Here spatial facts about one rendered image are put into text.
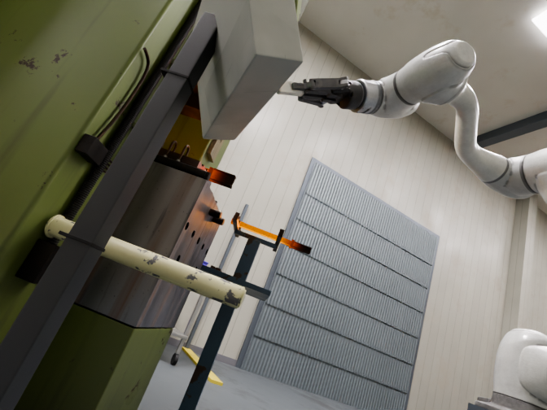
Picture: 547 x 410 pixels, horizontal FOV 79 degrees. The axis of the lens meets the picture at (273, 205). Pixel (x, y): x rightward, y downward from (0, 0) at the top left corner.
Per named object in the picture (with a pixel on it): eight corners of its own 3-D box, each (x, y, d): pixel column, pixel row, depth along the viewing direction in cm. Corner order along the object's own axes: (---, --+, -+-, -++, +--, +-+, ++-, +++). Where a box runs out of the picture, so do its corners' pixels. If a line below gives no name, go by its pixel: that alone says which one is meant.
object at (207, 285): (238, 311, 69) (248, 287, 70) (236, 311, 64) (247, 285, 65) (54, 240, 73) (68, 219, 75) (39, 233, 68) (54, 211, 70)
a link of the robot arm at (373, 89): (363, 119, 96) (347, 118, 93) (358, 90, 97) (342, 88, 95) (385, 105, 88) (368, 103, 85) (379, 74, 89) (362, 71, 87)
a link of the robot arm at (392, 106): (356, 88, 98) (389, 64, 86) (396, 93, 105) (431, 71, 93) (362, 123, 97) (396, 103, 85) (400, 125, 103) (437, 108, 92)
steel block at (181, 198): (174, 328, 120) (222, 219, 135) (135, 327, 84) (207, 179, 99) (41, 273, 126) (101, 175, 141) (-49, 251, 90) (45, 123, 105)
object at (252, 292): (264, 301, 168) (266, 298, 168) (269, 295, 130) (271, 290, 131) (210, 280, 169) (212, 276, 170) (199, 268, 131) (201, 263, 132)
